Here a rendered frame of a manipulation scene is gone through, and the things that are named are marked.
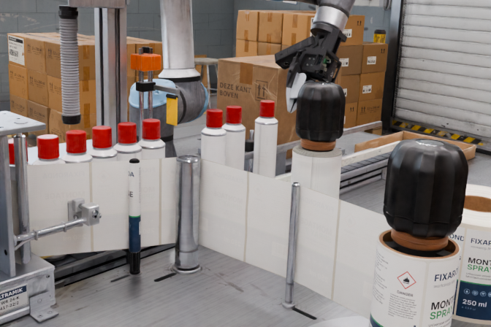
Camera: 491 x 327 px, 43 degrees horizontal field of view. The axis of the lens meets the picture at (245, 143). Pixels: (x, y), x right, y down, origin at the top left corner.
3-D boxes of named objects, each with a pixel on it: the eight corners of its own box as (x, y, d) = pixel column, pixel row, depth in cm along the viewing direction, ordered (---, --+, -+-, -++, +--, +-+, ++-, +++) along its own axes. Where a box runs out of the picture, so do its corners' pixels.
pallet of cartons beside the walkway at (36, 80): (169, 154, 501) (170, 42, 480) (73, 171, 447) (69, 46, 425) (96, 126, 588) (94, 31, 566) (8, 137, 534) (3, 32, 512)
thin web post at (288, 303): (289, 310, 89) (297, 186, 84) (278, 305, 90) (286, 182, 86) (297, 306, 90) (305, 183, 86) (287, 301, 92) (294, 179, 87)
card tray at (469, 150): (430, 175, 177) (432, 161, 176) (354, 156, 194) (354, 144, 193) (474, 157, 198) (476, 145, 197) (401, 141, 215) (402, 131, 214)
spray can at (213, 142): (211, 212, 127) (214, 113, 122) (194, 205, 130) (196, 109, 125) (229, 206, 131) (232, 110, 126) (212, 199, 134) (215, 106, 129)
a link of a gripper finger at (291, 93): (297, 109, 138) (313, 72, 140) (278, 106, 142) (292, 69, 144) (305, 114, 141) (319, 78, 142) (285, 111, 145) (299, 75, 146)
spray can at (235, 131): (231, 205, 131) (234, 109, 126) (213, 198, 135) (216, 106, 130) (248, 199, 135) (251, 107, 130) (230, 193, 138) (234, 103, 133)
